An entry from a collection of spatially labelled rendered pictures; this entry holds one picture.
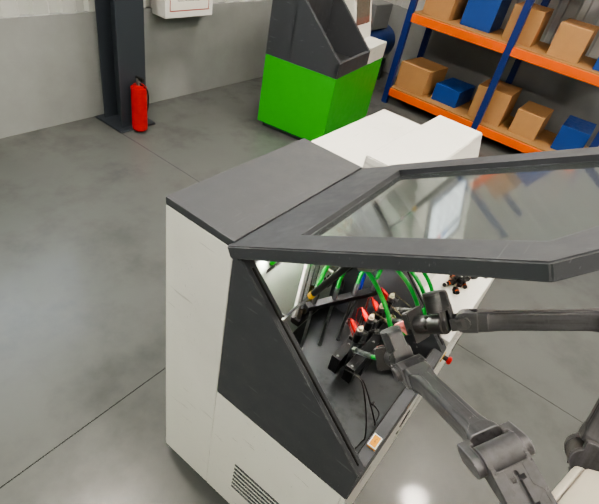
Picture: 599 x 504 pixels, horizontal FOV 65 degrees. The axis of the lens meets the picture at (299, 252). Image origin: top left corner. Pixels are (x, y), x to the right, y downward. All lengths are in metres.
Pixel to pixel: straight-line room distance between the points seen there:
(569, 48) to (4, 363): 6.13
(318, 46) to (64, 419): 3.89
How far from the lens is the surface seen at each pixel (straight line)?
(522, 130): 6.77
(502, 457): 0.92
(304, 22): 5.07
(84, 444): 2.66
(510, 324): 1.42
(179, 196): 1.45
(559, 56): 6.53
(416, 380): 1.16
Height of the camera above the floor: 2.30
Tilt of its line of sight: 38 degrees down
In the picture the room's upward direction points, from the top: 13 degrees clockwise
